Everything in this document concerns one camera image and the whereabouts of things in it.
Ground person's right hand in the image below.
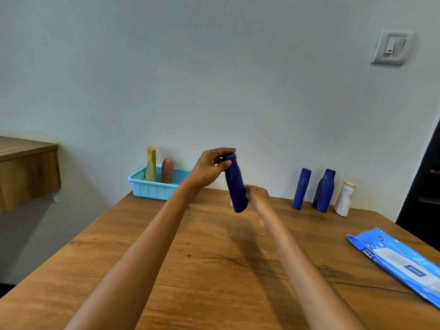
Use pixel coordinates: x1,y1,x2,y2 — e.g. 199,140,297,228
244,184,273,212

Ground person's left hand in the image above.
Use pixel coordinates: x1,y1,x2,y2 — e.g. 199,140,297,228
187,147,237,193

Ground slim dark blue bottle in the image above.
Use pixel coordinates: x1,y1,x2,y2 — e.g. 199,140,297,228
292,168,313,210
221,153,249,214

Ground pink bottle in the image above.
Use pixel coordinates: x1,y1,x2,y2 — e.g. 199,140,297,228
161,158,175,185

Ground light blue plastic basket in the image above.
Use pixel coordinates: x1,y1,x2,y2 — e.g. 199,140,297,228
127,166,192,202

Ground wide dark blue bottle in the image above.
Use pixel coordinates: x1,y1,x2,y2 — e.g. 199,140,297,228
312,168,337,213

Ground blue wet wipes pack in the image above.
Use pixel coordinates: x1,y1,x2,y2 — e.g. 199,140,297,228
347,227,440,309

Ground person's right forearm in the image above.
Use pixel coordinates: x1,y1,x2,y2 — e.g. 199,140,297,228
258,202,369,330

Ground person's left forearm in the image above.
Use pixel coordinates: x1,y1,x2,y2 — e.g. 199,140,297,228
63,181,202,330

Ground wooden table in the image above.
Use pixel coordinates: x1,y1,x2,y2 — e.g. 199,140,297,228
0,187,440,330

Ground black door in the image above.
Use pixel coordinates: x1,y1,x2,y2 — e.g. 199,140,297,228
396,118,440,253

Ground wooden side desk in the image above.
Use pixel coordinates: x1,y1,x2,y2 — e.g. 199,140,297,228
0,136,62,214

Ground grey wall light switch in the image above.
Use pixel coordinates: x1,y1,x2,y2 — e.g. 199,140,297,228
371,29,416,66

